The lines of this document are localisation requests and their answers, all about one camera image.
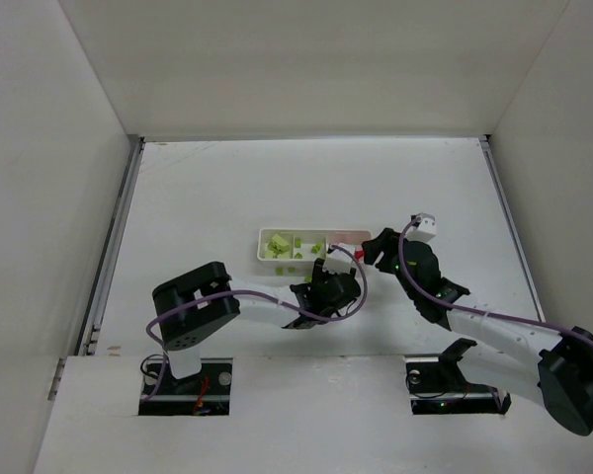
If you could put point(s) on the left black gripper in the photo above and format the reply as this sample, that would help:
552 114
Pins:
319 276

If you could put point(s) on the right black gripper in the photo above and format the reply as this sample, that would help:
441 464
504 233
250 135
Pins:
388 254

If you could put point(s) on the large green lego block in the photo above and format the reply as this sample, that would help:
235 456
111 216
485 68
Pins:
278 247

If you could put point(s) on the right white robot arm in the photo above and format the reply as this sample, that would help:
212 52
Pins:
547 364

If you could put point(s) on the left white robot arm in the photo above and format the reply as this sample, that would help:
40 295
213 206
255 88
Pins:
192 307

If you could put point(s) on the white three-compartment tray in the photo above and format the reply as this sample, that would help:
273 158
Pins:
309 237

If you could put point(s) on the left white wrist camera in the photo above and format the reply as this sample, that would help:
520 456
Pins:
339 259

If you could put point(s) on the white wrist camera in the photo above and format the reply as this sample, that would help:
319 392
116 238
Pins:
423 228
339 259

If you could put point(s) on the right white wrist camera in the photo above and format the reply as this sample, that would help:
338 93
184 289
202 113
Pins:
423 228

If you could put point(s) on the right aluminium rail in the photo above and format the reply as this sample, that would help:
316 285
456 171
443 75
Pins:
492 168

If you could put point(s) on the aluminium rail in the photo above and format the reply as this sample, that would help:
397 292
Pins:
91 323
492 168

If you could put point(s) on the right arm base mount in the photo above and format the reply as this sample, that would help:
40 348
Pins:
437 387

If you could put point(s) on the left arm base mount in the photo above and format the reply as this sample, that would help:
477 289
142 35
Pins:
206 394

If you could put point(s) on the left aluminium rail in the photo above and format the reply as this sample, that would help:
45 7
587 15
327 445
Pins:
91 323

